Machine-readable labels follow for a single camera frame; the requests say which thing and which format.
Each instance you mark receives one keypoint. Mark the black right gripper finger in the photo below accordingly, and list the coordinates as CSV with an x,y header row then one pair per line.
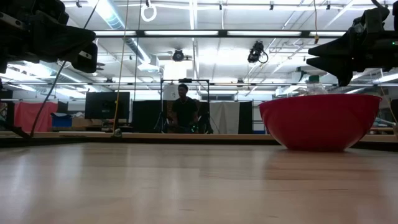
x,y
334,68
334,49

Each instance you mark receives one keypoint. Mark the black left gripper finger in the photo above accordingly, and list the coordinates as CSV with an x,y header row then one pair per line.
x,y
63,37
87,59

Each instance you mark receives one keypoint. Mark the clear bottle green cap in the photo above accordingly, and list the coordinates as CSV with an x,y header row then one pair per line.
x,y
315,87

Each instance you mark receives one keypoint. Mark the black computer monitor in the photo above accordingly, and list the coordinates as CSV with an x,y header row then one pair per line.
x,y
105,105

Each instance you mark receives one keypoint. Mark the red plastic bowl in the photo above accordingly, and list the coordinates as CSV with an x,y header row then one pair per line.
x,y
320,123

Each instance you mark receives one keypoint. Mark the blue storage bin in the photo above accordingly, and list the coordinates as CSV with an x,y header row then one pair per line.
x,y
61,120

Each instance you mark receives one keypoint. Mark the red cloth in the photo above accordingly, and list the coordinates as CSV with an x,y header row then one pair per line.
x,y
29,116

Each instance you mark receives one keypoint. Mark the wide black panel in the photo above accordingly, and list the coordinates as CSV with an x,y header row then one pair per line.
x,y
146,116

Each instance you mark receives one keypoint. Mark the round black ceiling fixture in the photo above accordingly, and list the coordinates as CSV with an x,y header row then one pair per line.
x,y
178,55

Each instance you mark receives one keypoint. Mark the narrow black panel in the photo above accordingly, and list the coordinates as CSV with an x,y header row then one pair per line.
x,y
245,116

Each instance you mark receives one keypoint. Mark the light wooden board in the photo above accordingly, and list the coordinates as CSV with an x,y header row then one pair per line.
x,y
155,135

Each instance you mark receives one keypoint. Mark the person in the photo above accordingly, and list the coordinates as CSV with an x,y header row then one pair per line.
x,y
185,112

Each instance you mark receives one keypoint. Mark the white cloth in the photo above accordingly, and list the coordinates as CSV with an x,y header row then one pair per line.
x,y
224,116

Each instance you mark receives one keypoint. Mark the silver ventilation duct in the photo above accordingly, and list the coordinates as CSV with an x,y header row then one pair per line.
x,y
124,28

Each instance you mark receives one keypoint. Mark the black hanging camera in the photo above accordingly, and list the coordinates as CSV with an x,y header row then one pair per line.
x,y
256,51

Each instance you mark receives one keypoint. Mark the black metal frame leg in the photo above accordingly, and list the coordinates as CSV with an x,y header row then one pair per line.
x,y
9,115

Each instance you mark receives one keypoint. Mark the black table edge rail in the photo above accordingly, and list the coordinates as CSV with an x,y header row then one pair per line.
x,y
155,141

